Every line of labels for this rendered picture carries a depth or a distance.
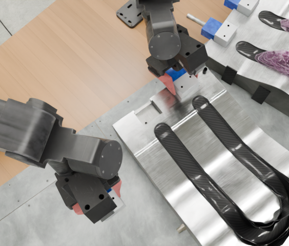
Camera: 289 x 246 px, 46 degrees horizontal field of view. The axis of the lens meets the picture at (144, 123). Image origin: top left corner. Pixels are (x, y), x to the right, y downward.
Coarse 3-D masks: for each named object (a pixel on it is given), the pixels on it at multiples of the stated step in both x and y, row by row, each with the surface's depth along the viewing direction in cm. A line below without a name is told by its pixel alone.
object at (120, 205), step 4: (108, 192) 67; (112, 192) 66; (112, 196) 66; (116, 196) 66; (116, 200) 66; (120, 200) 66; (116, 204) 65; (120, 204) 65; (124, 204) 68; (116, 208) 65; (120, 208) 67; (116, 212) 68; (112, 216) 69
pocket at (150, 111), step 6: (150, 102) 80; (144, 108) 81; (150, 108) 81; (156, 108) 81; (138, 114) 81; (144, 114) 81; (150, 114) 81; (156, 114) 81; (144, 120) 80; (150, 120) 80
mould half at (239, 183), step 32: (160, 96) 79; (192, 96) 79; (224, 96) 78; (128, 128) 77; (192, 128) 77; (256, 128) 76; (160, 160) 75; (224, 160) 74; (288, 160) 70; (160, 192) 77; (192, 192) 72; (256, 192) 68; (192, 224) 68; (224, 224) 66
